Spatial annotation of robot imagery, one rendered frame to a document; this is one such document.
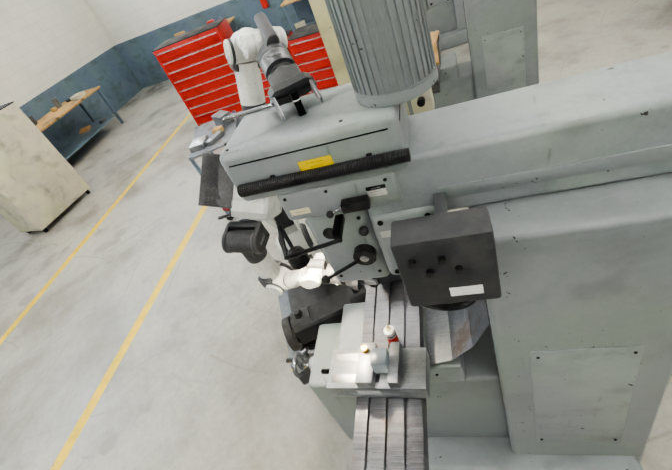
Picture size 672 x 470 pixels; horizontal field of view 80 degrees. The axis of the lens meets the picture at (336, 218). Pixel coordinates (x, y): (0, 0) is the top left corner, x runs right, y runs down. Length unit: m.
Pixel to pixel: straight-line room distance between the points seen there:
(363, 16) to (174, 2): 10.67
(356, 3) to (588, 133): 0.57
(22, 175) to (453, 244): 6.67
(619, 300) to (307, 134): 0.90
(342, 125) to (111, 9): 11.55
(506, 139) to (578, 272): 0.38
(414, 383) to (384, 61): 1.00
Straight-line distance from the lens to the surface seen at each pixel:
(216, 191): 1.55
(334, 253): 1.25
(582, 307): 1.28
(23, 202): 7.07
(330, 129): 0.95
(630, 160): 1.12
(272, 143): 1.00
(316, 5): 2.78
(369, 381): 1.44
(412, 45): 0.91
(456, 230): 0.81
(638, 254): 1.16
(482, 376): 1.73
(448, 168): 1.02
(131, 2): 12.01
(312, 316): 2.30
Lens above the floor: 2.29
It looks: 37 degrees down
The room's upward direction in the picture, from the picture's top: 24 degrees counter-clockwise
